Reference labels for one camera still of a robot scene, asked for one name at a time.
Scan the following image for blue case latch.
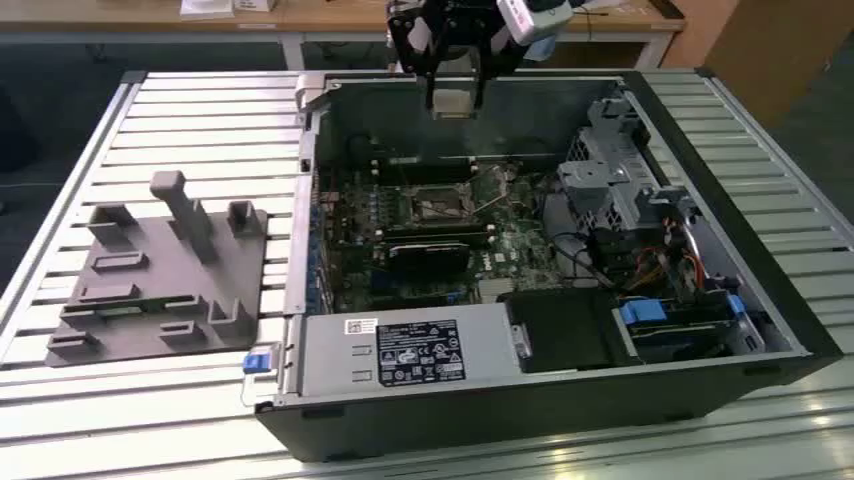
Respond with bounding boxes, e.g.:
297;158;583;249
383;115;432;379
242;349;278;374

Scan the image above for hard disk in blue carrier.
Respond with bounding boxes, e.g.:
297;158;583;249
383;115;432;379
612;297;745;361

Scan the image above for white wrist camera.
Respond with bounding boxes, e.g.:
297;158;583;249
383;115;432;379
496;0;573;45

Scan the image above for grey case release handle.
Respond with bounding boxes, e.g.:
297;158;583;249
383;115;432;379
292;74;336;109

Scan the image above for wooden cabinet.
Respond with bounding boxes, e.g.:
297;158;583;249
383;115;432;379
659;0;854;130

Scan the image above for black graphics card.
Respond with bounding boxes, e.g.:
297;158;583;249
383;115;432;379
385;241;472;276

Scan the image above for white cardboard box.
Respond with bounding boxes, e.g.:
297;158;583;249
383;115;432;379
178;0;236;21

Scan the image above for wooden desk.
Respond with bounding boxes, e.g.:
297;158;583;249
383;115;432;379
0;0;688;71

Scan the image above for metal CPU socket cover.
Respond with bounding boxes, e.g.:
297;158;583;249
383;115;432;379
464;162;512;212

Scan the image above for black plastic drive shroud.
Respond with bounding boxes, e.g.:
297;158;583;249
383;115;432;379
503;289;643;374

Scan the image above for green motherboard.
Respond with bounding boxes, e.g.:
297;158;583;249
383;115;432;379
312;154;568;314

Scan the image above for grey plastic parts rack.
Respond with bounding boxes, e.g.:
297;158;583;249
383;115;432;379
42;169;269;369

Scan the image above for dark installed RAM stick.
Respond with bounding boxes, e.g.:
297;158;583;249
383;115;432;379
384;224;488;237

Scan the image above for orange and yellow wires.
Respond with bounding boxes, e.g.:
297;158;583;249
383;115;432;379
632;247;709;292

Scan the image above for black CPU socket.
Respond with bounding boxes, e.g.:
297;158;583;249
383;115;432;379
399;186;472;224

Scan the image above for silver square CPU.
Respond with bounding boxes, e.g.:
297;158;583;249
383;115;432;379
431;91;477;121

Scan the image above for silver power supply unit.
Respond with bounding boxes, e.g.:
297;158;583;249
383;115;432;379
292;302;529;396

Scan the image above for grey metal disk cage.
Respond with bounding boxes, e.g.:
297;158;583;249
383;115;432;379
556;97;701;231

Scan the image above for black open PC case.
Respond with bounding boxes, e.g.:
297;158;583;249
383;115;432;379
252;68;843;464

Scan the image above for black internal cable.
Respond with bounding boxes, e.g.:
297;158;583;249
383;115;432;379
540;232;621;292

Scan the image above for black RAM slot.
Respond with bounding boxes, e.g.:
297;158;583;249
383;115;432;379
376;169;477;185
376;156;476;172

